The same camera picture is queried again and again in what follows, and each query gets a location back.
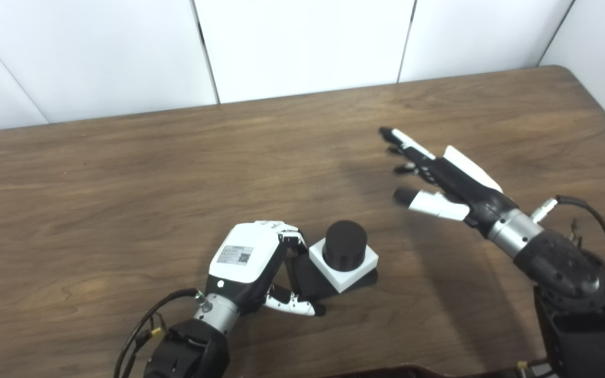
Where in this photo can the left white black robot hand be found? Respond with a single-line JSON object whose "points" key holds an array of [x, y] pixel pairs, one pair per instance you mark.
{"points": [[242, 257]]}

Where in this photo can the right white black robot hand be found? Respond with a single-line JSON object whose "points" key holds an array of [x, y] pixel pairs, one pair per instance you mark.
{"points": [[465, 184]]}

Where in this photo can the white square piece with hole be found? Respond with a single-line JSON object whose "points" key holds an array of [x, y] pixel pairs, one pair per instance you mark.
{"points": [[342, 278]]}

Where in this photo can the black peg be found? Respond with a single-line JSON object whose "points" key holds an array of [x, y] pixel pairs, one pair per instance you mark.
{"points": [[344, 244]]}

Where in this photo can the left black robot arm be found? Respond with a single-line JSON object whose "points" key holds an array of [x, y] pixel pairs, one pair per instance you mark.
{"points": [[192, 352]]}

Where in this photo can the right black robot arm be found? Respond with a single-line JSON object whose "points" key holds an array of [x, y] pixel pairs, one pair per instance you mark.
{"points": [[565, 262]]}

